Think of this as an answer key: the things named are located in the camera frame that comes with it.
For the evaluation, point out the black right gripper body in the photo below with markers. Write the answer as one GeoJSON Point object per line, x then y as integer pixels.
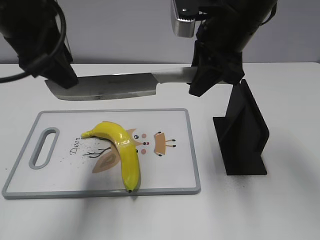
{"type": "Point", "coordinates": [206, 57]}

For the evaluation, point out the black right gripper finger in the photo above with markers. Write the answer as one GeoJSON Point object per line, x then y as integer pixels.
{"type": "Point", "coordinates": [205, 78]}
{"type": "Point", "coordinates": [233, 77]}

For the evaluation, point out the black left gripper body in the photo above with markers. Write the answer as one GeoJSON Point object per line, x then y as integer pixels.
{"type": "Point", "coordinates": [57, 69]}

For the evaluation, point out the white-handled cleaver knife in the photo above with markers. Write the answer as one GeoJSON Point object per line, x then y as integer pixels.
{"type": "Point", "coordinates": [121, 86]}

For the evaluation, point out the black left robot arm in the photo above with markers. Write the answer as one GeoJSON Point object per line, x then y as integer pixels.
{"type": "Point", "coordinates": [37, 30]}

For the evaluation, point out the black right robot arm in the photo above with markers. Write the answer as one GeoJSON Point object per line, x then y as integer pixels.
{"type": "Point", "coordinates": [221, 39]}

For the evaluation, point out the yellow plastic banana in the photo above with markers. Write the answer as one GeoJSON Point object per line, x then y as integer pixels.
{"type": "Point", "coordinates": [130, 166]}

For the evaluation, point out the black knife stand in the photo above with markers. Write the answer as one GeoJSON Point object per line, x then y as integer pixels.
{"type": "Point", "coordinates": [242, 133]}

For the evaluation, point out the white grey-rimmed cutting board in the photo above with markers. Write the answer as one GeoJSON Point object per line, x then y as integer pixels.
{"type": "Point", "coordinates": [55, 162]}

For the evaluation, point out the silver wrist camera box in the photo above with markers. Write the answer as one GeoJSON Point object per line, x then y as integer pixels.
{"type": "Point", "coordinates": [183, 14]}

